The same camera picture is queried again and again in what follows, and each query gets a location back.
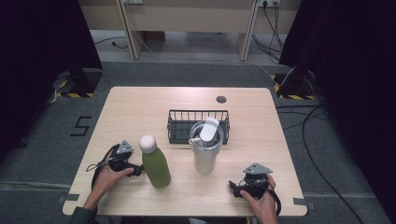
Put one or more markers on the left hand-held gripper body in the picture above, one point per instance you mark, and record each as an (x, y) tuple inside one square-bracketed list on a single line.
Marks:
[(122, 157)]

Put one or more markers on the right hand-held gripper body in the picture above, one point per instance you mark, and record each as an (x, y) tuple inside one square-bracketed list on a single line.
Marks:
[(256, 185)]

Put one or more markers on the grey tape strip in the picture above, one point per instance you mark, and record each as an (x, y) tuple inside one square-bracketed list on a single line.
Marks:
[(71, 197), (301, 201)]

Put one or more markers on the white tumbler cup with lid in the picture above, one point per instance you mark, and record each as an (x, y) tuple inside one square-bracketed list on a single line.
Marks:
[(205, 155)]

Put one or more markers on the person's left hand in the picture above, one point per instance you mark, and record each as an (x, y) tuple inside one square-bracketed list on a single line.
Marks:
[(107, 182)]

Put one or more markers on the green bottle with white cap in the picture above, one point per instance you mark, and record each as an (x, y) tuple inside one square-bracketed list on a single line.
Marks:
[(155, 168)]

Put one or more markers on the white wall power outlet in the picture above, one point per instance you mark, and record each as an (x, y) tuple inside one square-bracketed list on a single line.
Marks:
[(269, 2)]

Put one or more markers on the dark curtain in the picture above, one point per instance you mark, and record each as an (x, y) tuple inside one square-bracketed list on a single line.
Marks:
[(37, 62), (358, 77)]

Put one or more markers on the beige desk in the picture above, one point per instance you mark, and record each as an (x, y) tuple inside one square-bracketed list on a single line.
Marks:
[(186, 18)]

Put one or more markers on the person's right hand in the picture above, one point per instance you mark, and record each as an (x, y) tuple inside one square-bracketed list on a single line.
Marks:
[(264, 207)]

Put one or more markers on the stand base with hazard tape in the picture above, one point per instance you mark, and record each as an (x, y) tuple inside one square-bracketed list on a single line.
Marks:
[(294, 88), (81, 84)]

